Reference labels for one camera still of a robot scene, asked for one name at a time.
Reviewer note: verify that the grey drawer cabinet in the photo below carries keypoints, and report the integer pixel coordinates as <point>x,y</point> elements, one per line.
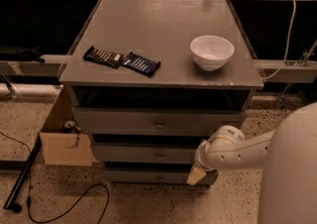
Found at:
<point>160,30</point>

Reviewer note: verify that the metal can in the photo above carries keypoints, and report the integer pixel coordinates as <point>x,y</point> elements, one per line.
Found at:
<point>69,125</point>

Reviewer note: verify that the grey drawer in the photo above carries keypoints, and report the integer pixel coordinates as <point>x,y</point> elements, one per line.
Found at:
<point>147,176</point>
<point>152,122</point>
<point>150,154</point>

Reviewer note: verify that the black object on ledge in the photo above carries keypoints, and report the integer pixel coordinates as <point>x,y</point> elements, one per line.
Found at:
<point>20,54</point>

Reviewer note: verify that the blue snack bar wrapper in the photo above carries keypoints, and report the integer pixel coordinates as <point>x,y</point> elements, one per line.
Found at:
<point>140,64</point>

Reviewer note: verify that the grey bottom drawer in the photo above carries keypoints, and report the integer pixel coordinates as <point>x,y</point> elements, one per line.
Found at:
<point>147,176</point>

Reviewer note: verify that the black metal floor bar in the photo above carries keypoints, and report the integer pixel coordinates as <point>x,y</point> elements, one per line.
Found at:
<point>24,167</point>

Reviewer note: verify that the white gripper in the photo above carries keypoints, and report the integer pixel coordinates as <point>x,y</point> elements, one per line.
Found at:
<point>202,159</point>

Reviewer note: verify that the cardboard box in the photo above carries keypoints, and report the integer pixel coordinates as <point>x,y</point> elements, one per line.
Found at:
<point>61,147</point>

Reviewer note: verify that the grey top drawer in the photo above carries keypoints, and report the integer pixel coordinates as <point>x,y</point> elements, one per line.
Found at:
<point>152,122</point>

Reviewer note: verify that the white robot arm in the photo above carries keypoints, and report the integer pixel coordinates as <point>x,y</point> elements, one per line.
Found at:
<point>287,156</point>

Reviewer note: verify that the brown snack bar wrapper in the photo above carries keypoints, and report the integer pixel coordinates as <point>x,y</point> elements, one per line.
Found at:
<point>107,58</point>

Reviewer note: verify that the white bowl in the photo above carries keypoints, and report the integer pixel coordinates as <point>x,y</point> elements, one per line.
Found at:
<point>211,52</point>

